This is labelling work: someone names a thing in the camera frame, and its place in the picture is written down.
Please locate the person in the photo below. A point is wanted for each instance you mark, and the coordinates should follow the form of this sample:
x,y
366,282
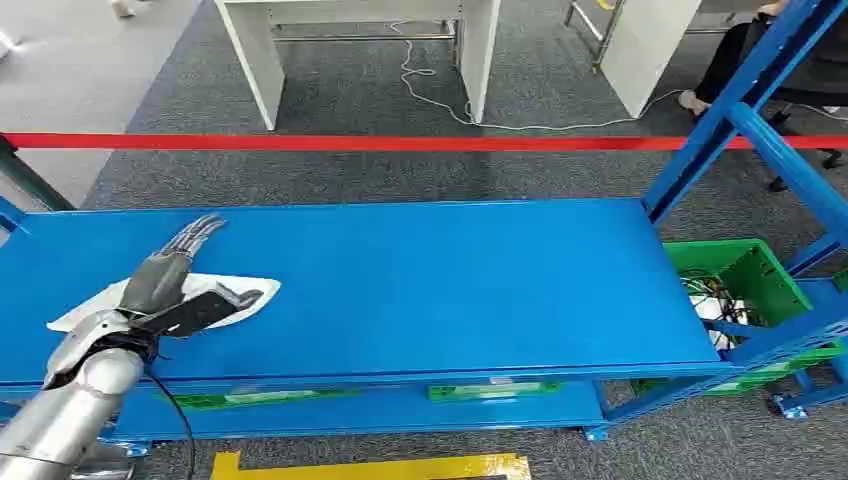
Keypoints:
x,y
722,60

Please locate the blue metal rack frame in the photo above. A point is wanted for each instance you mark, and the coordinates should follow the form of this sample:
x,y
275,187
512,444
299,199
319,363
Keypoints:
x,y
729,99

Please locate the long green label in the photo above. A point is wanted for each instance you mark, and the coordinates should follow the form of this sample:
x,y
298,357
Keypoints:
x,y
265,397

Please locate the blue conveyor table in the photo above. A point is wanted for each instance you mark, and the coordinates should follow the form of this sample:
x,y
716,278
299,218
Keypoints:
x,y
430,285

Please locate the white curved plastic part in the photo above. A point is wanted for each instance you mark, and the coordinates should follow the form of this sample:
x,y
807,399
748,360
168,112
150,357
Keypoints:
x,y
205,281

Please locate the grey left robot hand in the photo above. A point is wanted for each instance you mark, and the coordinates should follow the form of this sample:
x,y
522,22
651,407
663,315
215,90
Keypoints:
x,y
159,281

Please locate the steel frame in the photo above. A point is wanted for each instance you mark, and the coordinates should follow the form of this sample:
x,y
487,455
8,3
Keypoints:
x,y
606,30

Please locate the short green label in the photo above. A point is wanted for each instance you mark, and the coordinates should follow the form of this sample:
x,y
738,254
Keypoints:
x,y
490,391

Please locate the white desk side panel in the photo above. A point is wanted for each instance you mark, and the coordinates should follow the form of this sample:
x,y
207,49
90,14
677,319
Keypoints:
x,y
646,53

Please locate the red barrier tape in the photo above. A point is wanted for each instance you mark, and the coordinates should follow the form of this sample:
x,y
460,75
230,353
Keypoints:
x,y
371,142

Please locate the green plastic crate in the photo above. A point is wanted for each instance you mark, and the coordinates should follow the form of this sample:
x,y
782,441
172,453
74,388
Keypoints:
x,y
762,278

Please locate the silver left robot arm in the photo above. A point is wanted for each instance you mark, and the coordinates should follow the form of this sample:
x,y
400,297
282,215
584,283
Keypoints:
x,y
73,404

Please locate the yellow floor tape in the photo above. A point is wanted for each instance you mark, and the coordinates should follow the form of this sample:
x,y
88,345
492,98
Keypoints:
x,y
371,469

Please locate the black office chair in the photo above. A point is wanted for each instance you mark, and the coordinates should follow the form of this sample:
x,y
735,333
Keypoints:
x,y
831,159

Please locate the dark green pole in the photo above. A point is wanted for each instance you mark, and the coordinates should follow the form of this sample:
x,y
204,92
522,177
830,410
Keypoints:
x,y
30,182

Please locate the white desk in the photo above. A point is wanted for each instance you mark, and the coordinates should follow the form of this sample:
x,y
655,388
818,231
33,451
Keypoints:
x,y
265,66

